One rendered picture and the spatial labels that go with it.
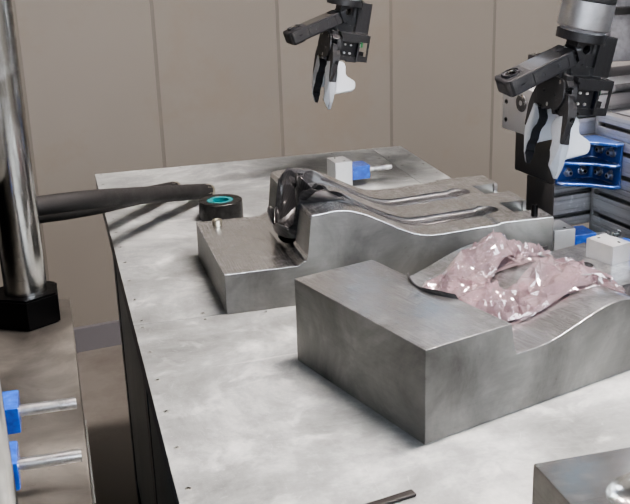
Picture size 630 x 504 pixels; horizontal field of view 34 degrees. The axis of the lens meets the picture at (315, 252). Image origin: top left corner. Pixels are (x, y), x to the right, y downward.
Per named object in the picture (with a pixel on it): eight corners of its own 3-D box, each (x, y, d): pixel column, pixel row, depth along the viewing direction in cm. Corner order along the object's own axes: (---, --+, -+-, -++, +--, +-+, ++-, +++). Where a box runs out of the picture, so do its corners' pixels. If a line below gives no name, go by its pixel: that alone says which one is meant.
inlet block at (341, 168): (386, 176, 213) (386, 150, 211) (396, 181, 208) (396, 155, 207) (327, 183, 209) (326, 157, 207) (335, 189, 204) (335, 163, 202)
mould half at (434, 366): (582, 276, 154) (586, 206, 150) (731, 333, 133) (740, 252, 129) (297, 360, 129) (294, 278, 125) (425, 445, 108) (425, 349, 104)
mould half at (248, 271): (481, 224, 179) (483, 149, 175) (551, 273, 156) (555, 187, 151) (198, 257, 168) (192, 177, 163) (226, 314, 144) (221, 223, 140)
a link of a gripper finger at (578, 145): (593, 180, 149) (597, 116, 149) (558, 178, 147) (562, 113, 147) (580, 180, 152) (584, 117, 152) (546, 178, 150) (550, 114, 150)
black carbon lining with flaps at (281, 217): (463, 199, 170) (464, 143, 167) (504, 226, 156) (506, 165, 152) (258, 221, 162) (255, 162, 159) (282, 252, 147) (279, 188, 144)
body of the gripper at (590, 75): (605, 121, 150) (626, 39, 146) (555, 117, 147) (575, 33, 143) (577, 108, 156) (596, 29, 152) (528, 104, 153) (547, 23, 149)
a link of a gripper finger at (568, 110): (575, 144, 146) (579, 82, 146) (566, 144, 146) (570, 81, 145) (556, 145, 151) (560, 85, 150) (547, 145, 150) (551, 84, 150)
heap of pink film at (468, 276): (542, 261, 143) (545, 208, 141) (643, 299, 129) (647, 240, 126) (392, 303, 130) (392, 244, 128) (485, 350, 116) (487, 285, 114)
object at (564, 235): (610, 244, 167) (612, 212, 166) (627, 253, 163) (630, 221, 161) (538, 254, 164) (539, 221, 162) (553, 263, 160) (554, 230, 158)
